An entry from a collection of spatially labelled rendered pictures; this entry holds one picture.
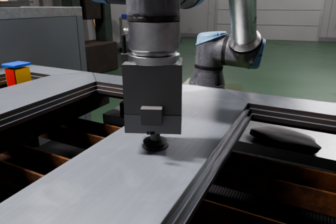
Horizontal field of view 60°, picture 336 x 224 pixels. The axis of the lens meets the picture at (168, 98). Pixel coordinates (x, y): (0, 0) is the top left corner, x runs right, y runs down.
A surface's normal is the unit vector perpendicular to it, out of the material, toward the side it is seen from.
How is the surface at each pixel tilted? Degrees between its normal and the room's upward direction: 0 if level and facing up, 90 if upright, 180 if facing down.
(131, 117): 90
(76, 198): 0
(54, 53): 90
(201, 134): 0
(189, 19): 90
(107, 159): 0
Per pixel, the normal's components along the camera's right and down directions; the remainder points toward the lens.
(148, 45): -0.17, 0.30
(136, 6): -0.53, 0.26
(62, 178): 0.00, -0.95
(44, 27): 0.90, 0.14
